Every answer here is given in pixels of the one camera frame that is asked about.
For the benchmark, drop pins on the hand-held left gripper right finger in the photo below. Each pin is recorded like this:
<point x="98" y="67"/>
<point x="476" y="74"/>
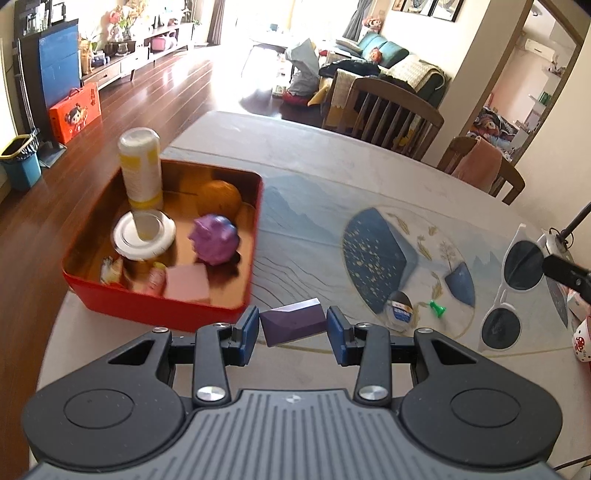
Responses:
<point x="336" y="339"/>

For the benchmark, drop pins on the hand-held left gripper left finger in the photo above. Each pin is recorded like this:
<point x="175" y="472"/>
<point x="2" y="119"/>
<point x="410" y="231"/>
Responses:
<point x="251" y="334"/>

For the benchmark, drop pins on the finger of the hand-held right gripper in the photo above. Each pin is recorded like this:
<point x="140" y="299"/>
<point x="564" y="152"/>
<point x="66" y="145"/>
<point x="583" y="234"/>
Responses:
<point x="565" y="272"/>

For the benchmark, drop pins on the dark purple block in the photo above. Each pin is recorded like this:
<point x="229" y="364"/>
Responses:
<point x="294" y="321"/>

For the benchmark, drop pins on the white sunglasses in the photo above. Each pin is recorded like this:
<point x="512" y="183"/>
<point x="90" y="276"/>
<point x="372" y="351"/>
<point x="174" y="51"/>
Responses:
<point x="512" y="286"/>

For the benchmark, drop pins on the pink square block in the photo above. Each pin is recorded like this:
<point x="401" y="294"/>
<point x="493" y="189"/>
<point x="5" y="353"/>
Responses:
<point x="187" y="282"/>

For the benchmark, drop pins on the purple plastic toy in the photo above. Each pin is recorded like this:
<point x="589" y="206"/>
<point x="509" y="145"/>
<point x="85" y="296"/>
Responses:
<point x="214" y="239"/>

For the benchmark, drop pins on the red storage box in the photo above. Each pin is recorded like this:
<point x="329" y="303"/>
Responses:
<point x="161" y="240"/>

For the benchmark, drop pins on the round white jar lid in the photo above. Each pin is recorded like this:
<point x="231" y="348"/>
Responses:
<point x="145" y="235"/>

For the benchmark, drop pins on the white yellow cylinder bottle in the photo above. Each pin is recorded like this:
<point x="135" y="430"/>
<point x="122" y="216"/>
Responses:
<point x="141" y="170"/>

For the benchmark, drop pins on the black thin rod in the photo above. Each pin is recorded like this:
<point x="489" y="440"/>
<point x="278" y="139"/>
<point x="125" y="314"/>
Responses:
<point x="572" y="221"/>

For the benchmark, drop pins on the small clear plastic bottle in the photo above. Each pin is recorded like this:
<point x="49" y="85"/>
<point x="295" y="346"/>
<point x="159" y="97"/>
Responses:
<point x="400" y="314"/>

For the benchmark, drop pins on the mushroom print cup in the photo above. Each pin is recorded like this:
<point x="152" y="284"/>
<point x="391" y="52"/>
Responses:
<point x="582" y="341"/>

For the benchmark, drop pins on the green plastic cap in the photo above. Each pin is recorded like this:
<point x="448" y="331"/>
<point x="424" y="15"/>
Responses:
<point x="436" y="308"/>

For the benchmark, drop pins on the small pink packet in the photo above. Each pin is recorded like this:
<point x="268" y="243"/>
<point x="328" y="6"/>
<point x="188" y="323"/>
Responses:
<point x="157" y="278"/>

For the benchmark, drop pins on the wooden chair with towel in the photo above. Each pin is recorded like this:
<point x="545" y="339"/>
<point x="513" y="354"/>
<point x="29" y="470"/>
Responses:
<point x="505" y="177"/>

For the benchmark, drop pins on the pink towel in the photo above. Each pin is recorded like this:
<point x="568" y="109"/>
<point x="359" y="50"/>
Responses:
<point x="478" y="164"/>

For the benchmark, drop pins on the orange fruit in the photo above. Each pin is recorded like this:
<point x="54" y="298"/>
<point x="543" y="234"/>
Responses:
<point x="220" y="198"/>

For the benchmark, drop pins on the printed table cover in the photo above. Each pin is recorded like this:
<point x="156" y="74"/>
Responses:
<point x="346" y="194"/>

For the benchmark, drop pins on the small snack packet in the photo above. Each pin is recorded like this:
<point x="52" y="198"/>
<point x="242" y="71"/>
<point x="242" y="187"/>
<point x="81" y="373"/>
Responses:
<point x="111" y="271"/>

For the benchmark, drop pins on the pile of plush toys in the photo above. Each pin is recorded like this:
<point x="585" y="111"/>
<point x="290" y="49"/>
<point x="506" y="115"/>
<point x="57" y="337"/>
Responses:
<point x="491" y="129"/>

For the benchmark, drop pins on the wooden slat-back chair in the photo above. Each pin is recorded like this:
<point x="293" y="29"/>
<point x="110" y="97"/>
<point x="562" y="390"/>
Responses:
<point x="392" y="120"/>

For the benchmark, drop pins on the white air conditioner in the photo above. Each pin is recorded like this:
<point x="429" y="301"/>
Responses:
<point x="538" y="46"/>

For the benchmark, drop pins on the white knitted blanket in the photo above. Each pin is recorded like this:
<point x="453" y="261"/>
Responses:
<point x="418" y="71"/>

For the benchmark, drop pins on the grey plastic bag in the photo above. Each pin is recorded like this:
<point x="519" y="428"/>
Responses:
<point x="302" y="64"/>

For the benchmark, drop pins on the orange gift box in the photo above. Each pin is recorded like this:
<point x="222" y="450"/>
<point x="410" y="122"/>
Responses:
<point x="76" y="113"/>

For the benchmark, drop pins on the teal sofa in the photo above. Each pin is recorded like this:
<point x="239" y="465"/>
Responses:
<point x="388" y="50"/>

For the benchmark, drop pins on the blue trash bin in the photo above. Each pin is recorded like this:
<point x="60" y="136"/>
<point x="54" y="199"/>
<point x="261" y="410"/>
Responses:
<point x="21" y="161"/>

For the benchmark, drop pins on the low coffee table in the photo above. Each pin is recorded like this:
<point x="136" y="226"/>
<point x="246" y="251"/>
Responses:
<point x="272" y="40"/>

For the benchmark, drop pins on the pink bag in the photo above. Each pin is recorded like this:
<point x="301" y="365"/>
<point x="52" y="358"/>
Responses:
<point x="159" y="43"/>

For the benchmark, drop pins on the low wooden media cabinet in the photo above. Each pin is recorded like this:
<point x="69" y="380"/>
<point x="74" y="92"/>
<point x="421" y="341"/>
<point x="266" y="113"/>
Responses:
<point x="138" y="46"/>

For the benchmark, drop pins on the plush doll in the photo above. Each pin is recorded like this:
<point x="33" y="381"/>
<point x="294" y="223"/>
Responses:
<point x="373" y="22"/>

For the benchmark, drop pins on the blue window curtain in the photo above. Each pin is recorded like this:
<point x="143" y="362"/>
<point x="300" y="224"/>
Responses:
<point x="358" y="18"/>

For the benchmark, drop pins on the black cabinet with blue panel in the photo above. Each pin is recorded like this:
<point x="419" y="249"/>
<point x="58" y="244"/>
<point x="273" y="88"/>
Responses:
<point x="53" y="69"/>

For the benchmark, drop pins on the framed wall pictures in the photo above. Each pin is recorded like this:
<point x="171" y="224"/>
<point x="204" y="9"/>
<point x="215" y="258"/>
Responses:
<point x="427" y="8"/>

